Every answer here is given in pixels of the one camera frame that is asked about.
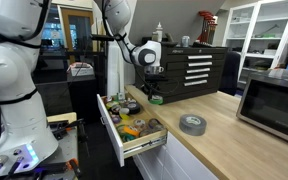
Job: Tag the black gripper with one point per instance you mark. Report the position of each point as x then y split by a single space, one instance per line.
155 81

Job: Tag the green masking tape roll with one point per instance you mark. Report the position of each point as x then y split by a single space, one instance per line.
156 101

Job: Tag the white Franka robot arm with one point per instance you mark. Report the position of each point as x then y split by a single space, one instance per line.
14 73

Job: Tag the black tape roll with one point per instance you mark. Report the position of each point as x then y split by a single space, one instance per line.
134 110

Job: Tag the brown tape roll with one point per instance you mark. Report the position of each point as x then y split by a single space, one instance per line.
150 124

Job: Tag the yellow tape roll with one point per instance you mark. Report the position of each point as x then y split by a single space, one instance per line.
124 116

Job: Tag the orange tape roll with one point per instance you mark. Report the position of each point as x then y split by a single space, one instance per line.
131 130

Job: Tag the purple tape roll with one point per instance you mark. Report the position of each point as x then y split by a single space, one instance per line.
113 119

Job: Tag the teal green tape roll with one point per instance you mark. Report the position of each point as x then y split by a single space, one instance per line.
126 137

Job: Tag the white drawer with wooden sides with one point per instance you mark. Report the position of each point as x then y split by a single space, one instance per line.
112 133

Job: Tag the white upright roll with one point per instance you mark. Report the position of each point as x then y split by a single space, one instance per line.
114 76

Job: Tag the black tool chest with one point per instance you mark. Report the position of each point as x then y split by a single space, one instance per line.
204 88

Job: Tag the metal can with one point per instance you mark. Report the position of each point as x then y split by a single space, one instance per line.
185 41

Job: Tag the white squeeze bottle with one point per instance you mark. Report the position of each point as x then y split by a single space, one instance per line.
159 30

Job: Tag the dark chair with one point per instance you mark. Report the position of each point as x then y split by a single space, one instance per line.
230 73

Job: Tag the white box with red print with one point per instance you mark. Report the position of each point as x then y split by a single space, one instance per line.
80 69

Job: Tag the red bar clamps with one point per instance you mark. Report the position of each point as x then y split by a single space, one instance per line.
206 25

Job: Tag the white cabinet with wooden top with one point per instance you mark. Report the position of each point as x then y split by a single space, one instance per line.
237 143

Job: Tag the wooden framed glass door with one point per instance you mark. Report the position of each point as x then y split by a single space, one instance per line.
77 33

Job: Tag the robot mounting table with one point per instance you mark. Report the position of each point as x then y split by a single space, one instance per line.
65 150

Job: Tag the black clamp with orange trigger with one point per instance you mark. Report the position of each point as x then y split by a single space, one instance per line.
73 165

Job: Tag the steel microwave oven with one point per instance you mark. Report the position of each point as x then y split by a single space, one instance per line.
274 106

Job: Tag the white shelving unit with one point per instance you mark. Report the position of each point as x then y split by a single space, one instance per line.
267 26

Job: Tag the grey duct tape roll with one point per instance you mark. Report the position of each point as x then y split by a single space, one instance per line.
187 129

